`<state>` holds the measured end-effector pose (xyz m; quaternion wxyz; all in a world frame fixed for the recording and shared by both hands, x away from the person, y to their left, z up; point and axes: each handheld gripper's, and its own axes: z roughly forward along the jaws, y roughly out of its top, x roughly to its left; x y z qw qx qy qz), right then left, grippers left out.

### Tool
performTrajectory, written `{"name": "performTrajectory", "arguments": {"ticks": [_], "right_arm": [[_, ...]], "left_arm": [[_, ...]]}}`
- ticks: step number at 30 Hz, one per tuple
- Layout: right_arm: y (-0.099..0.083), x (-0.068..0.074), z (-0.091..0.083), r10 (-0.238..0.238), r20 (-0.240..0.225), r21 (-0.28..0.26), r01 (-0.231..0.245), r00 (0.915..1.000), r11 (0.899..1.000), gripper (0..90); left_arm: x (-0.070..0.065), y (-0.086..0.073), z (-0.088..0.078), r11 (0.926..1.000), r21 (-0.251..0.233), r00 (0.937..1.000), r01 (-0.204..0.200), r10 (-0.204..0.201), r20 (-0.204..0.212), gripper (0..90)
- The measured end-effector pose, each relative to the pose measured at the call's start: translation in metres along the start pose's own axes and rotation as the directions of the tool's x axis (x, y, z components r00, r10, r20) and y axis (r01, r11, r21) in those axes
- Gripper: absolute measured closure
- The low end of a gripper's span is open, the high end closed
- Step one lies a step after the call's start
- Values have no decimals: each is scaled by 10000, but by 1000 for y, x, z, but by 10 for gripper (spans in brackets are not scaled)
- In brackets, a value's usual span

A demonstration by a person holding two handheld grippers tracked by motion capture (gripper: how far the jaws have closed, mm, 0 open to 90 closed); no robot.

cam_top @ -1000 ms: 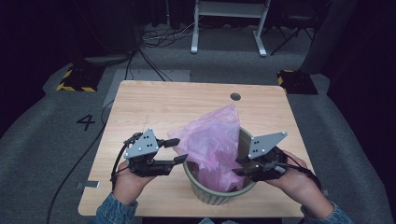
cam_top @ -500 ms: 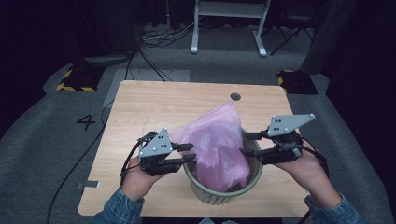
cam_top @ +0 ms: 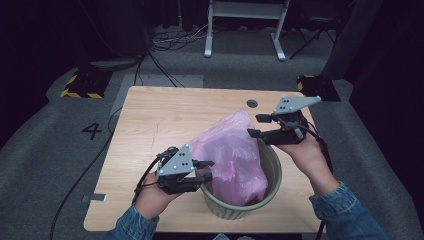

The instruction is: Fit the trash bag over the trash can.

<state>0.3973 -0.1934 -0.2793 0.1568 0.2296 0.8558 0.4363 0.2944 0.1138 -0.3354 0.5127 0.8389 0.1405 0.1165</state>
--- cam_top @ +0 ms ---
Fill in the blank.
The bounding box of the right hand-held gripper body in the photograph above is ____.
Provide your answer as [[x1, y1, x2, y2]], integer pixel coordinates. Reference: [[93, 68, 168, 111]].
[[264, 95, 323, 146]]

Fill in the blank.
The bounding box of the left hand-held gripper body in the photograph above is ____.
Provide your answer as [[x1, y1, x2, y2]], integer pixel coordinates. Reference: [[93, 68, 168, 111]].
[[155, 143, 202, 196]]

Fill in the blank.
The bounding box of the pink plastic bag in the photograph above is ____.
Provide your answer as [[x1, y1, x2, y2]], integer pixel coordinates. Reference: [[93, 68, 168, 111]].
[[188, 108, 270, 207]]

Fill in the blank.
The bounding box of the green ribbed trash bin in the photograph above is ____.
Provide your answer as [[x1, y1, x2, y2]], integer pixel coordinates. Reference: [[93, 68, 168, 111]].
[[199, 138, 284, 221]]

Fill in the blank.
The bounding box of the person's right hand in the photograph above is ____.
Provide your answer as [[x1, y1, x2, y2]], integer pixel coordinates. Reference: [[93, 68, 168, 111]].
[[276, 132, 340, 196]]

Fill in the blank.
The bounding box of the person's left hand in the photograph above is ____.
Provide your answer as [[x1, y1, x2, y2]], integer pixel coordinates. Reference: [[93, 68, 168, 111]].
[[134, 172, 183, 221]]

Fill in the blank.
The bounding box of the black yellow striped base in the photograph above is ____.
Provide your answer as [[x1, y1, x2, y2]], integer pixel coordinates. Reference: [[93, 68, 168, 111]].
[[296, 73, 342, 103], [59, 67, 113, 100]]

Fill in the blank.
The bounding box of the grey tape strip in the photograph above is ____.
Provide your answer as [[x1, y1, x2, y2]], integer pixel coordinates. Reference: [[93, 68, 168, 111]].
[[81, 192, 109, 204]]

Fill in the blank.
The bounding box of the black tripod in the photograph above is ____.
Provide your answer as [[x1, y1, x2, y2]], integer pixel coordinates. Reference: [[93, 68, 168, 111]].
[[287, 25, 338, 61]]

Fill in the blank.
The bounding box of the white metal stand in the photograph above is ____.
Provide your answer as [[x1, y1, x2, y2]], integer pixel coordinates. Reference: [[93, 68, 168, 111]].
[[203, 0, 291, 62]]

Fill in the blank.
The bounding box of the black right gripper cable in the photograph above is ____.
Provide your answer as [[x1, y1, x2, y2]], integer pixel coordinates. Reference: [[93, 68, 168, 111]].
[[304, 121, 335, 240]]

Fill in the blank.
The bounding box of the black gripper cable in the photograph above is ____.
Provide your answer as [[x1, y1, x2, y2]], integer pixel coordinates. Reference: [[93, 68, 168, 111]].
[[132, 155, 162, 204], [304, 121, 335, 240]]

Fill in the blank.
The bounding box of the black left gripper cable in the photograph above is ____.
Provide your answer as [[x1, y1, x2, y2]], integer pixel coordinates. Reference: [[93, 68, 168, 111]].
[[132, 155, 162, 204]]

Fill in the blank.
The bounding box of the long black floor cable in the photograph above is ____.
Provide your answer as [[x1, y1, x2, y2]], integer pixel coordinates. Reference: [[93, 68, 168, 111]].
[[48, 105, 124, 240]]

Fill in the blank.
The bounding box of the bundle of floor cables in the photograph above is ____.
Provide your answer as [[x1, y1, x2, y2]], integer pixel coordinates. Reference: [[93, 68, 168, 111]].
[[150, 23, 215, 53]]

